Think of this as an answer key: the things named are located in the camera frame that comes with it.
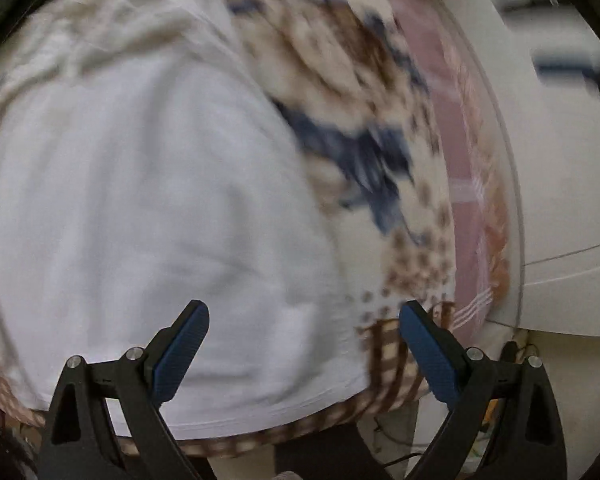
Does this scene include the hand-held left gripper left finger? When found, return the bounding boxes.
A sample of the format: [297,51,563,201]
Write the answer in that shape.
[38,300,216,480]

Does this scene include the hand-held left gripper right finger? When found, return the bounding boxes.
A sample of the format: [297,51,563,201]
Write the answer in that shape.
[399,301,567,480]

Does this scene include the white t-shirt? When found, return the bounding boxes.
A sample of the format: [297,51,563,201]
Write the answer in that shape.
[0,57,373,439]

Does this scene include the pink striped bed sheet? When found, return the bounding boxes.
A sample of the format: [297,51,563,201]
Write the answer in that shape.
[365,0,513,331]

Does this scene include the patterned brown blue blanket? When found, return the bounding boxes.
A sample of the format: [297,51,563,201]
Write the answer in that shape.
[0,0,463,458]

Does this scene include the white cabinet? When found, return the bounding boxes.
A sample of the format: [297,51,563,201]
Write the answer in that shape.
[410,0,600,480]

